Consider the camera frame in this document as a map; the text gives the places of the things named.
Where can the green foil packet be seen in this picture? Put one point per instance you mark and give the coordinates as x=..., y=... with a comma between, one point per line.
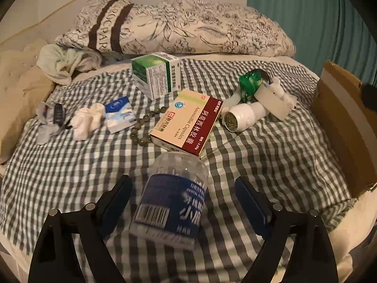
x=249, y=84

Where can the white plastic bottle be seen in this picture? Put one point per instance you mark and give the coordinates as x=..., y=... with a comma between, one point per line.
x=244, y=115

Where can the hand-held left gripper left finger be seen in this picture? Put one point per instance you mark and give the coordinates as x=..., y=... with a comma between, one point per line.
x=116, y=206

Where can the white plastic figure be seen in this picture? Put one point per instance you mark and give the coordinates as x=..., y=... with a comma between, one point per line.
x=275, y=97

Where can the pale green cloth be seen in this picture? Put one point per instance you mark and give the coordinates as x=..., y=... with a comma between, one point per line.
x=61, y=62

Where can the white tissue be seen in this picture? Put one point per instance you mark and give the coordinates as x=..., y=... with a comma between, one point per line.
x=87, y=121

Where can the cardboard box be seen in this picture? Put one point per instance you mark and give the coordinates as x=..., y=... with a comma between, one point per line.
x=341, y=118

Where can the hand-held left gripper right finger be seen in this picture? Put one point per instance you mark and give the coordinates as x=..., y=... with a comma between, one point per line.
x=253, y=203

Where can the small blue tissue packet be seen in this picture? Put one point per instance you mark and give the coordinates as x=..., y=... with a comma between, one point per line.
x=119, y=112

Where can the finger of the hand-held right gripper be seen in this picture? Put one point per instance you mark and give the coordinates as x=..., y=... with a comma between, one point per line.
x=370, y=95

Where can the red and cream medicine box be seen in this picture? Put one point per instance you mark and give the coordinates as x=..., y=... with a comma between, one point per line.
x=188, y=121

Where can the floral duvet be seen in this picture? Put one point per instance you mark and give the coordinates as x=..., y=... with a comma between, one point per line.
x=191, y=26

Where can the black car key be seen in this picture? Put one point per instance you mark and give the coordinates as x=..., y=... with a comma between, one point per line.
x=58, y=115

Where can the beige quilted cushion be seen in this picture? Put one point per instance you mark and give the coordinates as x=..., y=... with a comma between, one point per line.
x=20, y=88

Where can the grey checked blanket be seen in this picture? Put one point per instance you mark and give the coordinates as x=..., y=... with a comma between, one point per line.
x=88, y=165

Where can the green and white medicine box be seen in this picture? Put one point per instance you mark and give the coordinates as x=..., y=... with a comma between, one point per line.
x=153, y=73

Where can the clear plastic jar blue label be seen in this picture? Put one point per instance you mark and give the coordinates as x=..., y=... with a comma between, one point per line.
x=170, y=200

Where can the teal curtain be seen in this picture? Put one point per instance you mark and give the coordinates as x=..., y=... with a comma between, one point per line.
x=309, y=20

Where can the grey crumpled wrapper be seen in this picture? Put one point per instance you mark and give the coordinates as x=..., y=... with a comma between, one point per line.
x=44, y=132

